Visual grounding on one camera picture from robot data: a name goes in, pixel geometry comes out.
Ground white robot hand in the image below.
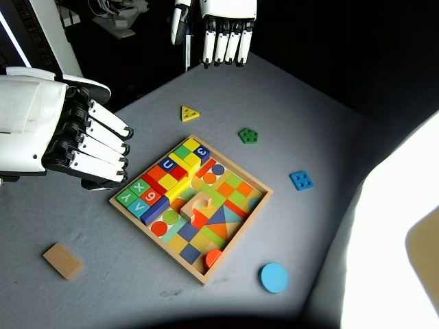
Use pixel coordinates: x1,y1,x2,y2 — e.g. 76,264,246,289
170,0,258,69
0,66,134,191

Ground plain wood rectangular block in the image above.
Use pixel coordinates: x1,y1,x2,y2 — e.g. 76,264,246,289
43,242,85,281

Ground square wooden block tray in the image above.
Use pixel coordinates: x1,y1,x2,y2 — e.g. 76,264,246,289
108,134,274,286

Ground thin white blue strip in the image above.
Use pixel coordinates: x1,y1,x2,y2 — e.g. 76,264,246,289
184,30,192,72

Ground bright light strip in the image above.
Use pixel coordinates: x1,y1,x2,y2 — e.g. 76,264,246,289
0,10,34,69

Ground white background device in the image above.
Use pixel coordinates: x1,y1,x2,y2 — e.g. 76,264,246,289
89,0,151,40

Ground yellow triangle with holes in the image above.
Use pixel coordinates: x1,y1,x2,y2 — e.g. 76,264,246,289
180,105,202,123

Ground green cube letter Y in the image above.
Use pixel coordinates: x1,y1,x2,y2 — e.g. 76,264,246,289
115,188,138,208

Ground green pentagon with holes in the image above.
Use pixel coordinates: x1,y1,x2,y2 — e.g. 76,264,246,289
238,127,259,145

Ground green cube letter X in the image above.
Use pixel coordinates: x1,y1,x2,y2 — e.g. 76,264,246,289
128,178,151,197

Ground orange wooden cube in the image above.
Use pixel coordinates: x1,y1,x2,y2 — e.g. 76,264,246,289
147,164,168,182

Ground yellow wooden cube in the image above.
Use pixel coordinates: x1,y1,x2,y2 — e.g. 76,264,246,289
158,173,179,191
182,137,202,152

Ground teal cube letter V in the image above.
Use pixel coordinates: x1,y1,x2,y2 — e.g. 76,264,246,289
127,198,149,220

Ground red cube number 6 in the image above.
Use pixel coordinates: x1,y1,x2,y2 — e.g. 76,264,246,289
139,188,162,206

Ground blue cube number 3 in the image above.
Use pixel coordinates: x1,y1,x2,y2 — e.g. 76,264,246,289
193,145,211,165

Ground blue cube letter U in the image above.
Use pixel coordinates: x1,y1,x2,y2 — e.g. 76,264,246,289
158,158,178,175

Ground red wooden cube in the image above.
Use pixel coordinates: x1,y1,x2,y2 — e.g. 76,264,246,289
169,167,189,182

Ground grey table cloth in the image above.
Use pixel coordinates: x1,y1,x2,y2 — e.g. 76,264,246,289
0,51,378,329

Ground blue square with holes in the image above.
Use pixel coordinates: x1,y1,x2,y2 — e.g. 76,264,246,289
289,170,315,192

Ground bright white surface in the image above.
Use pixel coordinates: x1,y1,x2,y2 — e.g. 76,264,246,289
305,109,439,329

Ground light blue wooden disc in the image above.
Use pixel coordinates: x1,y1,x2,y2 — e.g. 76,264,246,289
258,263,289,295

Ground tan rounded object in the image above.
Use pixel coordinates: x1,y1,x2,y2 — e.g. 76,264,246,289
405,207,439,302

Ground white frame post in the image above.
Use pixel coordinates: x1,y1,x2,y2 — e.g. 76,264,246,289
29,0,84,79

